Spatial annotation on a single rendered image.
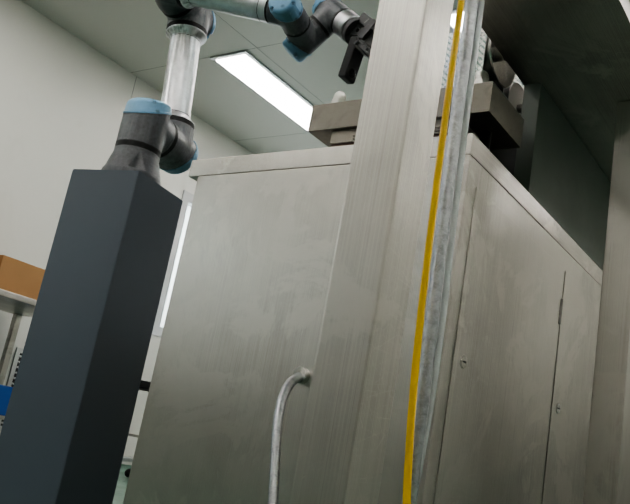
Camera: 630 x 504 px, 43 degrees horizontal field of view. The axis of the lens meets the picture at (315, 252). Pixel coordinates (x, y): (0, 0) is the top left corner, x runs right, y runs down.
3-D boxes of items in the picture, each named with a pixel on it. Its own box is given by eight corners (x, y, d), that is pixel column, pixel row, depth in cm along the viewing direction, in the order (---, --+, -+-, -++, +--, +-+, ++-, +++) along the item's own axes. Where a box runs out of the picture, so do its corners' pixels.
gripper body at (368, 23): (385, 27, 194) (359, 7, 201) (362, 55, 195) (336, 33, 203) (400, 43, 200) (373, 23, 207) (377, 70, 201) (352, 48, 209)
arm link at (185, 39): (132, 158, 208) (160, -19, 224) (160, 180, 222) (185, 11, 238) (173, 156, 205) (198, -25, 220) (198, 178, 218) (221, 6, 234)
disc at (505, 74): (510, 99, 178) (518, 41, 182) (512, 99, 178) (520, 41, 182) (485, 67, 167) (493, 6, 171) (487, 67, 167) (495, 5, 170)
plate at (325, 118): (347, 162, 176) (352, 137, 178) (520, 147, 153) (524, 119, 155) (307, 131, 164) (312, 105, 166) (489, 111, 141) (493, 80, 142)
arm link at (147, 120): (105, 138, 198) (118, 89, 201) (133, 159, 210) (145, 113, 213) (146, 139, 194) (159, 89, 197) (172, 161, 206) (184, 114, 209)
